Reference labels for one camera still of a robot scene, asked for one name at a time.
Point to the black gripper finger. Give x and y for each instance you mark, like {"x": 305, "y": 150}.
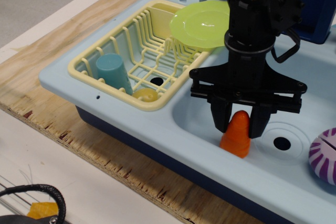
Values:
{"x": 259, "y": 119}
{"x": 221, "y": 112}

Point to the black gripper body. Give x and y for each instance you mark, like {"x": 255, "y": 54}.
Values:
{"x": 247, "y": 80}

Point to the orange toy carrot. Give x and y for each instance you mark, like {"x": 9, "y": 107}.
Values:
{"x": 236, "y": 139}

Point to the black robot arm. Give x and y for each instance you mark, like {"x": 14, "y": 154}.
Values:
{"x": 256, "y": 27}

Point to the green plastic plate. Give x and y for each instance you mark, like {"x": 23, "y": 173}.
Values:
{"x": 201, "y": 24}

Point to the purple white striped ball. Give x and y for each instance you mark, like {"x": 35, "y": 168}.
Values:
{"x": 322, "y": 156}

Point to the yellow round toy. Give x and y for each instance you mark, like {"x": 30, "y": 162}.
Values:
{"x": 146, "y": 95}

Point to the light blue toy sink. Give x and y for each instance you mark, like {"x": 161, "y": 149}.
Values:
{"x": 274, "y": 183}

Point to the yellow dish rack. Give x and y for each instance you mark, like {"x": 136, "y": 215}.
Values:
{"x": 152, "y": 57}

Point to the teal plastic cup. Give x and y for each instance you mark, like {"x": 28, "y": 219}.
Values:
{"x": 111, "y": 69}

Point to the plywood board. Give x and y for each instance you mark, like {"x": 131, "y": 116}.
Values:
{"x": 43, "y": 139}

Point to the yellow tape piece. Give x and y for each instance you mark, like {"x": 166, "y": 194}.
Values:
{"x": 39, "y": 210}

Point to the black device base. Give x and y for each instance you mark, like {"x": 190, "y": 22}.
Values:
{"x": 17, "y": 219}

